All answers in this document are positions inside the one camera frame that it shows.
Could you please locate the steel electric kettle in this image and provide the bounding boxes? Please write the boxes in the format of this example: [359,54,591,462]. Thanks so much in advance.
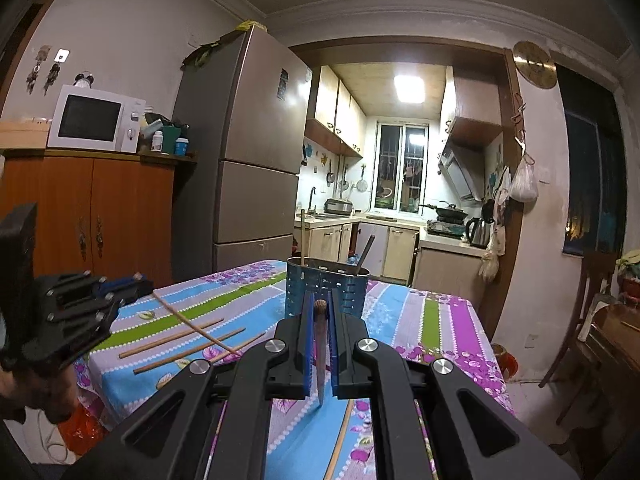
[465,216,493,249]

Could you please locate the square ceiling light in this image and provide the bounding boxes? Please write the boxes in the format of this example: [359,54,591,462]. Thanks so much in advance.
[393,74,423,104]

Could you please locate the hanging garlic bundle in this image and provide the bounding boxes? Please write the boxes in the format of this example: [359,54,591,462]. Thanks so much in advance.
[477,222,507,281]

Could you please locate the white hanging plastic bag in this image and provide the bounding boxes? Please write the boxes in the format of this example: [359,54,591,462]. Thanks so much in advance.
[509,152,540,204]

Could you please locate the hanging dreamcatcher ornaments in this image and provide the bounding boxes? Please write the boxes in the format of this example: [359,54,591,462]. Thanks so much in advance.
[26,45,70,97]

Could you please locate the gas stove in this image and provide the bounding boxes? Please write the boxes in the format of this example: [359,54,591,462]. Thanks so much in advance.
[425,220,467,238]

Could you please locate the white microwave oven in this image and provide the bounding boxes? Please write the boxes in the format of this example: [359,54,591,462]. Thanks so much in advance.
[47,85,147,154]

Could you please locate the person's left hand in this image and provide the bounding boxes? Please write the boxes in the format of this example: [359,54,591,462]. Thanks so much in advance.
[0,366,80,423]

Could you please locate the floral striped tablecloth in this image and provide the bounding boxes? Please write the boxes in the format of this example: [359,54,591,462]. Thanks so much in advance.
[75,259,516,480]

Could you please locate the dark curtained window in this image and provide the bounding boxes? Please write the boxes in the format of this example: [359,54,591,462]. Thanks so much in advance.
[554,64,628,257]

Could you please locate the blue perforated utensil holder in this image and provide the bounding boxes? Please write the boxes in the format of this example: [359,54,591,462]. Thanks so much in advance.
[286,256,371,319]

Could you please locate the dark wooden chair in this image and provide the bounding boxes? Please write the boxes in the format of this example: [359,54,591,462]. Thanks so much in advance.
[539,252,621,391]

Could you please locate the beige lower kitchen cabinets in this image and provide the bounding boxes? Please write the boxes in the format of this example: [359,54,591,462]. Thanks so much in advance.
[295,215,488,293]

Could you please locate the beige upper kitchen cabinets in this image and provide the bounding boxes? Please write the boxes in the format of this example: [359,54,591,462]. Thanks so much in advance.
[303,65,367,158]

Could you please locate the orange wooden cabinet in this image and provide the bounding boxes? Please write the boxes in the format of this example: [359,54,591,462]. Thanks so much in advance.
[0,147,197,286]

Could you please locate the teal plastic container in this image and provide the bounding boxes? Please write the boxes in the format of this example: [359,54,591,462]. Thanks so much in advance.
[160,125,182,155]

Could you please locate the dark wooden side table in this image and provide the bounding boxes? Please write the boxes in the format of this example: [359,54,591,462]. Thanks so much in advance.
[572,302,640,436]

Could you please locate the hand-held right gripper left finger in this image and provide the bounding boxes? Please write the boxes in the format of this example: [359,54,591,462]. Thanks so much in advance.
[60,309,317,480]

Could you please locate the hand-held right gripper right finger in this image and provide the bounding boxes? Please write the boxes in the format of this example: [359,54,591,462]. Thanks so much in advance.
[327,309,583,480]

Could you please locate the black wok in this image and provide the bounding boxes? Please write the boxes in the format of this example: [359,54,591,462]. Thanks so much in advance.
[419,201,468,220]

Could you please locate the light wooden box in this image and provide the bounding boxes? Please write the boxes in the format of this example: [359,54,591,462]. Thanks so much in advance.
[0,119,52,149]

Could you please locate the golden round wall clock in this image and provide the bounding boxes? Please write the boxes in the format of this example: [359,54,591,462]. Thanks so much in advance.
[512,40,557,89]

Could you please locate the dark metal-tipped chopstick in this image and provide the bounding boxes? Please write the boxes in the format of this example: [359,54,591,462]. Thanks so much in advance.
[313,299,329,407]

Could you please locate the brown three-door refrigerator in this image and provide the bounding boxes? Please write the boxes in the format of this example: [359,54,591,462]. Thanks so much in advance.
[170,26,313,286]

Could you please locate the brown wooden chopstick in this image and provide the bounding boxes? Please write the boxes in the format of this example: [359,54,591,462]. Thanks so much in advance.
[133,328,247,375]
[210,331,267,363]
[119,318,225,359]

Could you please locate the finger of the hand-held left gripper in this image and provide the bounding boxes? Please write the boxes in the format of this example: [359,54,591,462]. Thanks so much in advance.
[42,282,155,348]
[36,271,151,311]

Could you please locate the steel range hood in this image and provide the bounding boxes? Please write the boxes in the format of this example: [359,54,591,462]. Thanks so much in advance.
[437,140,487,204]

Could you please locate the orange plastic bag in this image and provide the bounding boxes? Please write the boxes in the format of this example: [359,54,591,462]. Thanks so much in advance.
[57,402,108,457]

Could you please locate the beige kitchen cabinets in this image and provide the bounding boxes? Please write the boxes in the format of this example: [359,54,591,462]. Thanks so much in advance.
[303,65,367,158]
[295,215,488,293]

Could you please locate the barred kitchen window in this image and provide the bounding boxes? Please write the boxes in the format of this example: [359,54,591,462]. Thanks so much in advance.
[375,120,431,211]

